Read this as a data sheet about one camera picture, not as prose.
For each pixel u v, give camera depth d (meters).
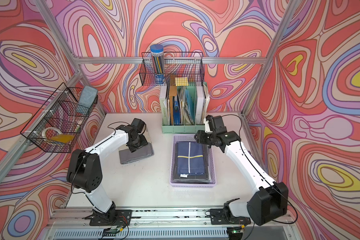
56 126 0.76
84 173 0.47
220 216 0.73
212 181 0.84
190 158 0.88
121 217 0.72
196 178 0.83
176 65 0.96
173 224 0.73
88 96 0.81
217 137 0.58
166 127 1.05
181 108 0.96
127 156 0.92
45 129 0.68
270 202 0.39
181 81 0.91
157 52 0.72
